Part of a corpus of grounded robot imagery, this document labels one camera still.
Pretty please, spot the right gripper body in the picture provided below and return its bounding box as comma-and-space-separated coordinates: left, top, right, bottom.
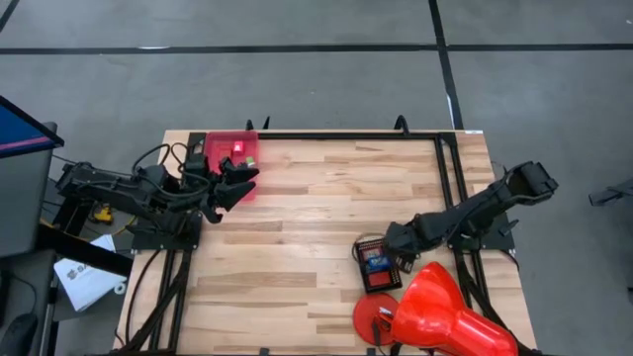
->
385, 221, 423, 258

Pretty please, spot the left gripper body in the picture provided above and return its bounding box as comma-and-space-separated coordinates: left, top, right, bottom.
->
182, 152, 225, 225

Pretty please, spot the pink translucent plastic bin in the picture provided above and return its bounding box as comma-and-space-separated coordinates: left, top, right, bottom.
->
204, 130, 260, 203

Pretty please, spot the black mesh basket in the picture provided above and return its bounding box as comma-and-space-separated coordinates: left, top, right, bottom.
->
354, 236, 404, 295

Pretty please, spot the white paper sheet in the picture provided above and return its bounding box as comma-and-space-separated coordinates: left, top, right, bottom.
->
52, 233, 129, 313

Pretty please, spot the computer monitor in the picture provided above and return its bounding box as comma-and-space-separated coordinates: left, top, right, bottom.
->
0, 95, 66, 259

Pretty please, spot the black stand leg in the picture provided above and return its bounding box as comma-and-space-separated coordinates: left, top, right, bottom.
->
587, 177, 633, 209

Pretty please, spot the black computer mouse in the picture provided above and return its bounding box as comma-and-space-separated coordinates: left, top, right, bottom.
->
0, 312, 39, 356

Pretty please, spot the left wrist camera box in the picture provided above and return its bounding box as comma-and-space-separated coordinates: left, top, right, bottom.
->
185, 152, 210, 175

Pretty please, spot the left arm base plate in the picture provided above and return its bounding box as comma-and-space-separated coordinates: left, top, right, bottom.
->
131, 211, 204, 251

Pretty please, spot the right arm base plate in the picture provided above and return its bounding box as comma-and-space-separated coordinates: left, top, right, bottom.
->
442, 211, 516, 251

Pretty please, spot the yellow cable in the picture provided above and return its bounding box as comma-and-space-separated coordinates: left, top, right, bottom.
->
91, 201, 118, 226

